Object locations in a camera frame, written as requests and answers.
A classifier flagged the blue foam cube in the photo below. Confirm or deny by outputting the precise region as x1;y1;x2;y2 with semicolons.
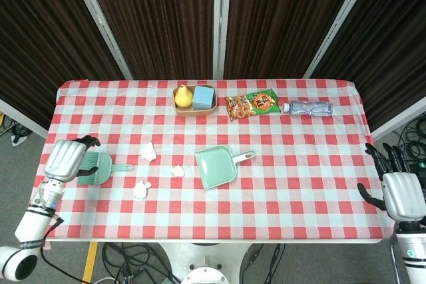
192;85;216;111

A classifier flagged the yellow toy pear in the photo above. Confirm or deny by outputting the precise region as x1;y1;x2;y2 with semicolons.
174;84;194;108

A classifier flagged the green plastic hand brush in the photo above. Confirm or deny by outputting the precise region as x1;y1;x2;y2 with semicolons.
77;151;135;186

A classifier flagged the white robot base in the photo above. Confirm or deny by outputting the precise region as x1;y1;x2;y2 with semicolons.
156;242;254;284

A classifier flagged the brown oval paper box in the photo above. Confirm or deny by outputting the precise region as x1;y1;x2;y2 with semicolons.
171;84;219;118

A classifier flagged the orange green snack bag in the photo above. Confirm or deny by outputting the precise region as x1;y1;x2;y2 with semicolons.
225;88;280;122

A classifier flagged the black floor cable bundle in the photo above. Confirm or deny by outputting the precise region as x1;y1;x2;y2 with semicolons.
99;243;182;284
394;114;426;165
0;114;33;147

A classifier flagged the dark brown partition panel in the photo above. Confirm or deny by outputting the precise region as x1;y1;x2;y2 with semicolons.
66;0;223;80
302;0;426;140
222;0;365;80
0;0;134;140

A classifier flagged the red white checkered tablecloth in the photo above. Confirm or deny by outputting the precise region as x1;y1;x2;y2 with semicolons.
20;79;395;244

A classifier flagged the yellow floor tape strip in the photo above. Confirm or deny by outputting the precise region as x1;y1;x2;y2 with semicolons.
82;242;99;283

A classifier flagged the green plastic dustpan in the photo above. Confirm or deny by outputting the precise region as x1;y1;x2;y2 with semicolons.
194;146;256;191

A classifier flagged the clear plastic water bottle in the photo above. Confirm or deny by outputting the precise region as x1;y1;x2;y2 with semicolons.
282;100;334;117

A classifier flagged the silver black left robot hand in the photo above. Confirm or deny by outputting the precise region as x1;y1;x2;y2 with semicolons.
43;134;101;184

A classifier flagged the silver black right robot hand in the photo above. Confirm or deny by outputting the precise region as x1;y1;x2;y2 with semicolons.
357;142;425;222

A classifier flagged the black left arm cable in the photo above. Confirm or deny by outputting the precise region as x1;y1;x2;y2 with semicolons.
39;209;101;284

